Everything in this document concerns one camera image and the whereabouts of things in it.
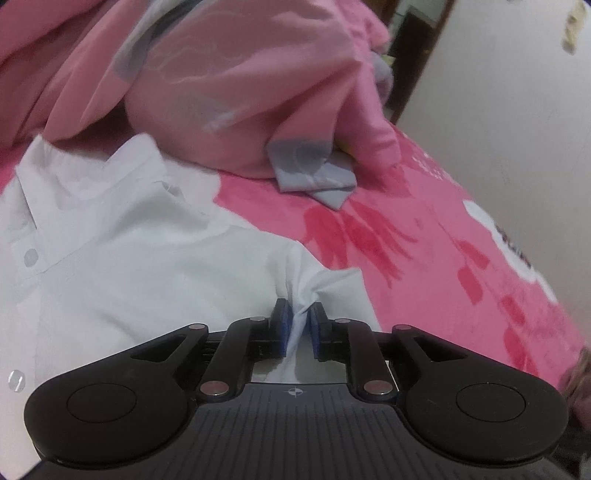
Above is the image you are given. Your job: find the pink floral bed sheet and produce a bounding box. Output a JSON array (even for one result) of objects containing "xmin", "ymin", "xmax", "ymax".
[{"xmin": 0, "ymin": 122, "xmax": 591, "ymax": 398}]

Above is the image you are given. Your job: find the pink carrot print quilt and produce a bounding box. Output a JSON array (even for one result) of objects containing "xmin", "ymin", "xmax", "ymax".
[{"xmin": 0, "ymin": 0, "xmax": 402, "ymax": 209}]

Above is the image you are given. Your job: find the white shirt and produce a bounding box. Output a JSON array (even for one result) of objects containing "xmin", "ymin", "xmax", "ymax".
[{"xmin": 0, "ymin": 134, "xmax": 380, "ymax": 407}]

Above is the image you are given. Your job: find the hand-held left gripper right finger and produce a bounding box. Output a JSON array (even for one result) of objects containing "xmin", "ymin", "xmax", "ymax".
[{"xmin": 310, "ymin": 302, "xmax": 467, "ymax": 403}]

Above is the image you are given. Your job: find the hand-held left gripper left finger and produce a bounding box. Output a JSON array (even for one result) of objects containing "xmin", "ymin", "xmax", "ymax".
[{"xmin": 131, "ymin": 298, "xmax": 294, "ymax": 402}]

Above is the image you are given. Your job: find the brown wooden door frame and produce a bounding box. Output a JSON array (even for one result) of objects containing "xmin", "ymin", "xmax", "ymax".
[{"xmin": 387, "ymin": 0, "xmax": 455, "ymax": 125}]

